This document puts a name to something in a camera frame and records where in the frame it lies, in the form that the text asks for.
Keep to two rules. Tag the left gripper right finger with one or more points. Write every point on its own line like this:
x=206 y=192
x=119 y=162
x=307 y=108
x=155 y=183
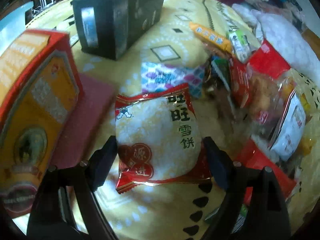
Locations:
x=232 y=179

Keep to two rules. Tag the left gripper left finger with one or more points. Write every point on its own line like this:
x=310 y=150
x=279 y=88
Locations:
x=93 y=176

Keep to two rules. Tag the white red noodle packet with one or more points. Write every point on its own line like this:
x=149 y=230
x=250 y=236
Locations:
x=289 y=129

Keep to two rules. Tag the red white rice cracker pack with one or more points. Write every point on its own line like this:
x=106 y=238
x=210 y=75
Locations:
x=159 y=140

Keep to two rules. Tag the red orange gift box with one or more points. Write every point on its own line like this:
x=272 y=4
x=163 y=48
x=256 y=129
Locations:
x=40 y=87

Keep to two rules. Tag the purple patterned snack packet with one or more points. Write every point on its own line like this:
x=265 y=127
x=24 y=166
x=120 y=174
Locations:
x=157 y=77

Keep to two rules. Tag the red snack bag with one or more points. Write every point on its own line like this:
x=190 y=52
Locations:
x=266 y=60

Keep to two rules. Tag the green white snack packet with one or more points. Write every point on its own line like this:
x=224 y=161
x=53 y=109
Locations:
x=241 y=46

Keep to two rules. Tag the orange long snack packet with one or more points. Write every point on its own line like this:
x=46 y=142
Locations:
x=211 y=37

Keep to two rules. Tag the black rectangular box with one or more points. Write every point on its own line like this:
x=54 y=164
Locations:
x=108 y=28

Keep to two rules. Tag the white fluffy blanket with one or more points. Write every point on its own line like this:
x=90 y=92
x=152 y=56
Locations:
x=283 y=36

